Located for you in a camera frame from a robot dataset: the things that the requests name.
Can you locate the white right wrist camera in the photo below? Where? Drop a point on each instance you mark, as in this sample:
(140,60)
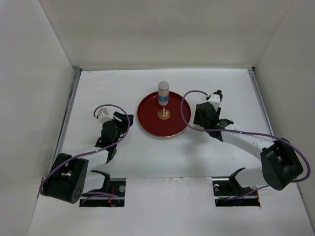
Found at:
(214,99)

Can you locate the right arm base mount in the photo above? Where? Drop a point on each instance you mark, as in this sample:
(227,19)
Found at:
(229,194)

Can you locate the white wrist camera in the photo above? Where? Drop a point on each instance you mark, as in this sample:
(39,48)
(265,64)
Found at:
(103,115)
(214,99)

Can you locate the tall blue label spice jar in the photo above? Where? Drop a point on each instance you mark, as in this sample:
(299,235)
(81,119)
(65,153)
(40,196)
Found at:
(163,93)

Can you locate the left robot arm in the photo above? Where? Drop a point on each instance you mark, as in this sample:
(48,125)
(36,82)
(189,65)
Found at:
(72,177)

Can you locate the red round tray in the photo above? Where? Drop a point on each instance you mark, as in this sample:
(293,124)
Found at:
(163,121)

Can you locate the black cap grinder bottle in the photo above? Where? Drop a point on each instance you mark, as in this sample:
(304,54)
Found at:
(219,92)

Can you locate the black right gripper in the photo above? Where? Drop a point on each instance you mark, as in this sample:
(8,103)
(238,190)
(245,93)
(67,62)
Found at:
(197,119)

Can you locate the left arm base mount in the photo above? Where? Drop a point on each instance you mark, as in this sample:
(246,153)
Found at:
(112,194)

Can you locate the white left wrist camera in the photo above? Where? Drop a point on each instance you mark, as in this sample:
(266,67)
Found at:
(103,115)

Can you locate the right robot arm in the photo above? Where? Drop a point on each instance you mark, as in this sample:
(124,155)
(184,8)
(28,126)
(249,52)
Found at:
(280,164)

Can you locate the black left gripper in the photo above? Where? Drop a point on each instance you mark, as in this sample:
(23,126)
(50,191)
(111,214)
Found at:
(123,122)

